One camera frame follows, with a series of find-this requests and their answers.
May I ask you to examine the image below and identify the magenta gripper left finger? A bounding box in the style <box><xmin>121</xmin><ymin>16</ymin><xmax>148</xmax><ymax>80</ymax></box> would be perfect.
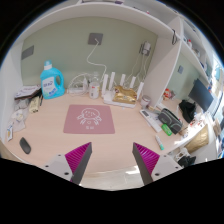
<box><xmin>40</xmin><ymin>141</ymin><xmax>93</xmax><ymax>186</ymax></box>

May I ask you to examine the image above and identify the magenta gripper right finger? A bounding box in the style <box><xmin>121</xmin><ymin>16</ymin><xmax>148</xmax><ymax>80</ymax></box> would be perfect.
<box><xmin>131</xmin><ymin>142</ymin><xmax>184</xmax><ymax>186</ymax></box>

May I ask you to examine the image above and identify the pink mouse pad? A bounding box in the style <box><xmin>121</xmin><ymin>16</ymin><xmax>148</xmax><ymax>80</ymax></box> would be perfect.
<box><xmin>63</xmin><ymin>105</ymin><xmax>115</xmax><ymax>134</ymax></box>

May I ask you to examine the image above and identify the black computer mouse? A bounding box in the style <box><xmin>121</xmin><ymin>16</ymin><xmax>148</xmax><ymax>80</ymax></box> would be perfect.
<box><xmin>19</xmin><ymin>137</ymin><xmax>31</xmax><ymax>154</ymax></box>

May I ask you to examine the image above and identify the white green tube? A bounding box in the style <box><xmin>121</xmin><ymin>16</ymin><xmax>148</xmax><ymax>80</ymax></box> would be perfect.
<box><xmin>155</xmin><ymin>135</ymin><xmax>164</xmax><ymax>150</ymax></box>

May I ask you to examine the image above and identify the green small box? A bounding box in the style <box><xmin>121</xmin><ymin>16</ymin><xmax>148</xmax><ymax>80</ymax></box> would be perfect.
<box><xmin>161</xmin><ymin>124</ymin><xmax>172</xmax><ymax>136</ymax></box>

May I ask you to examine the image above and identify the white remote control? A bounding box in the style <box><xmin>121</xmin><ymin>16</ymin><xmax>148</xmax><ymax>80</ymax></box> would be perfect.
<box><xmin>140</xmin><ymin>110</ymin><xmax>162</xmax><ymax>133</ymax></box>

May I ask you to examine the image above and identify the grey pencil case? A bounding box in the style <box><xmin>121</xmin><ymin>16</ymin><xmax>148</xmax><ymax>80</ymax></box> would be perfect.
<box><xmin>158</xmin><ymin>108</ymin><xmax>182</xmax><ymax>134</ymax></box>

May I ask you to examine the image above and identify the small white cup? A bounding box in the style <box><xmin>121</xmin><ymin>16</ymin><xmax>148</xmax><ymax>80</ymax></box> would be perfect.
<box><xmin>140</xmin><ymin>95</ymin><xmax>151</xmax><ymax>107</ymax></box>

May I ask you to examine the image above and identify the gold paper bag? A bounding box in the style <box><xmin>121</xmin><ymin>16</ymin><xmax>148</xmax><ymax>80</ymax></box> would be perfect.
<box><xmin>185</xmin><ymin>125</ymin><xmax>209</xmax><ymax>153</ymax></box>

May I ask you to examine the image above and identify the black bag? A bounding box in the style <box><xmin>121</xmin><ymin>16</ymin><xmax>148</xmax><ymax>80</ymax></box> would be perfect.
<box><xmin>179</xmin><ymin>100</ymin><xmax>196</xmax><ymax>123</ymax></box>

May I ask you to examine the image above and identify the white power strip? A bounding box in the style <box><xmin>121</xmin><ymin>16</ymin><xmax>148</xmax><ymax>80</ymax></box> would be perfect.
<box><xmin>67</xmin><ymin>87</ymin><xmax>85</xmax><ymax>95</ymax></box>

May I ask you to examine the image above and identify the white wifi router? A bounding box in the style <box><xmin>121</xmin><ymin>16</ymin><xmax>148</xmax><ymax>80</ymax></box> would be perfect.
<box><xmin>101</xmin><ymin>72</ymin><xmax>144</xmax><ymax>108</ymax></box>

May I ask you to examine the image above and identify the gold foil bag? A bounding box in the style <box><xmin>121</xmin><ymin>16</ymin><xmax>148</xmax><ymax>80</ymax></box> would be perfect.
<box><xmin>113</xmin><ymin>86</ymin><xmax>137</xmax><ymax>104</ymax></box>

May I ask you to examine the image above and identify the white plastic jar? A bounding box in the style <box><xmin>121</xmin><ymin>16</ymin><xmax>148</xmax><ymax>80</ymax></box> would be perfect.
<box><xmin>89</xmin><ymin>82</ymin><xmax>100</xmax><ymax>99</ymax></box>

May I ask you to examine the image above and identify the pile of snack packets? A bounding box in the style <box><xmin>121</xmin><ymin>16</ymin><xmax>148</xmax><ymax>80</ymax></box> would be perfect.
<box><xmin>6</xmin><ymin>85</ymin><xmax>41</xmax><ymax>141</ymax></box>

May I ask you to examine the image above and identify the blue detergent bottle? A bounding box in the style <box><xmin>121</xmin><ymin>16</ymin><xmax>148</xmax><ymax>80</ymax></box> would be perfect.
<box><xmin>40</xmin><ymin>60</ymin><xmax>65</xmax><ymax>99</ymax></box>

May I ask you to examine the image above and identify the black monitor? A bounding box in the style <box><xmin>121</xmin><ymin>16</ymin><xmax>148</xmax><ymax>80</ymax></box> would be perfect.
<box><xmin>189</xmin><ymin>79</ymin><xmax>213</xmax><ymax>111</ymax></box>

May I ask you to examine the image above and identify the white shelf unit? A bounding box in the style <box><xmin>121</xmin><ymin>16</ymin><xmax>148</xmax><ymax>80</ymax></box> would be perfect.
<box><xmin>18</xmin><ymin>0</ymin><xmax>215</xmax><ymax>104</ymax></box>

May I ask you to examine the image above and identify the white power cable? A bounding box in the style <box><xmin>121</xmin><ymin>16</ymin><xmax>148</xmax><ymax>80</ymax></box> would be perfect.
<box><xmin>86</xmin><ymin>38</ymin><xmax>108</xmax><ymax>83</ymax></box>

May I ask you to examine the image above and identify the white wall adapter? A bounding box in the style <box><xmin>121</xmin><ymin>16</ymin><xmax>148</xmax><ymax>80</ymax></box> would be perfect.
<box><xmin>141</xmin><ymin>41</ymin><xmax>151</xmax><ymax>56</ymax></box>

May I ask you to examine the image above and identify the grey wall panel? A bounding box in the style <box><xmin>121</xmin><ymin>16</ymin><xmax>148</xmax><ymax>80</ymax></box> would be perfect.
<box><xmin>21</xmin><ymin>46</ymin><xmax>34</xmax><ymax>60</ymax></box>

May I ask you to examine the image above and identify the grey wall socket plate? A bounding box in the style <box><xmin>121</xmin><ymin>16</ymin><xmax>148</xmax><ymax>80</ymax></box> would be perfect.
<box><xmin>88</xmin><ymin>33</ymin><xmax>103</xmax><ymax>45</ymax></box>

